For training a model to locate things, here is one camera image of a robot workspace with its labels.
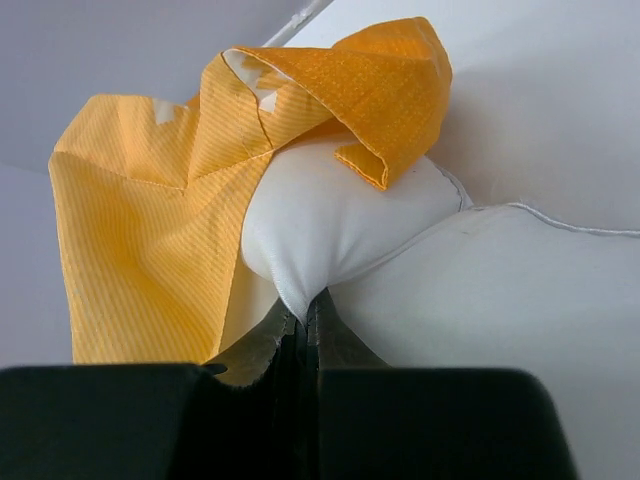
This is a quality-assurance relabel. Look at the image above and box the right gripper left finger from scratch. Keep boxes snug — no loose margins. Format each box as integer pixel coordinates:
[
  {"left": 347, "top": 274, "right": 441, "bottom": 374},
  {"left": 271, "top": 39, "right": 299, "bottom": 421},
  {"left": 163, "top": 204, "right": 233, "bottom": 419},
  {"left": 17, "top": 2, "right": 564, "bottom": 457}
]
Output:
[{"left": 204, "top": 300, "right": 299, "bottom": 388}]

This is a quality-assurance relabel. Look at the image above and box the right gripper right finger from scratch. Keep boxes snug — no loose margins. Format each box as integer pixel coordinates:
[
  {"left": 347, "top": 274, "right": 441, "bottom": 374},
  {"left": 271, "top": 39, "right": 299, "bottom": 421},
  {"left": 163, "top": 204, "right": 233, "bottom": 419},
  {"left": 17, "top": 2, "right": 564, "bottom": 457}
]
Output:
[{"left": 307, "top": 289, "right": 389, "bottom": 370}]

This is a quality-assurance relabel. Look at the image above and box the white pillow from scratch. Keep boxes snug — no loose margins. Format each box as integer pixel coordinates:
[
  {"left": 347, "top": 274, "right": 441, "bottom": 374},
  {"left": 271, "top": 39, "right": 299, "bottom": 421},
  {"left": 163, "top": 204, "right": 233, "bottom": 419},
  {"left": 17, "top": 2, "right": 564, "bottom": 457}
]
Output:
[{"left": 219, "top": 69, "right": 640, "bottom": 480}]

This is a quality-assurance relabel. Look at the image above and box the yellow orange pillowcase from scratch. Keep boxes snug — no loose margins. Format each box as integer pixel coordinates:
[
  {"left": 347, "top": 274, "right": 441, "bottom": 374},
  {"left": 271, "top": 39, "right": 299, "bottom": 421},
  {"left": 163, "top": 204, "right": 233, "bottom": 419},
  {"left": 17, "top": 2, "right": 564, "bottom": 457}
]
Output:
[{"left": 49, "top": 17, "right": 452, "bottom": 364}]

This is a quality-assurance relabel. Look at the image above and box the aluminium frame rail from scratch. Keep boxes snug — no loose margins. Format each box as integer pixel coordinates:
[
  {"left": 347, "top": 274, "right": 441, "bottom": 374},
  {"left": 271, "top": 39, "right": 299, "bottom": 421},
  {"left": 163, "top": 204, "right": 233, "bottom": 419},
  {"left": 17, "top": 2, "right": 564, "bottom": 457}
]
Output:
[{"left": 263, "top": 0, "right": 332, "bottom": 48}]

